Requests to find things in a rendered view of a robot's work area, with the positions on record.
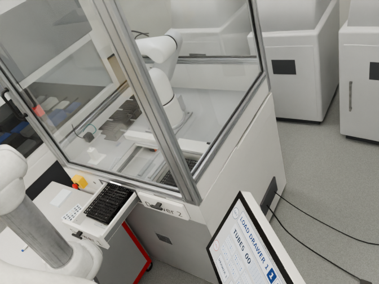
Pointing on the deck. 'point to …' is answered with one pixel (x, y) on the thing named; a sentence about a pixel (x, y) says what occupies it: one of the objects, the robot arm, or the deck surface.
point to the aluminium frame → (147, 107)
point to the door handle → (11, 105)
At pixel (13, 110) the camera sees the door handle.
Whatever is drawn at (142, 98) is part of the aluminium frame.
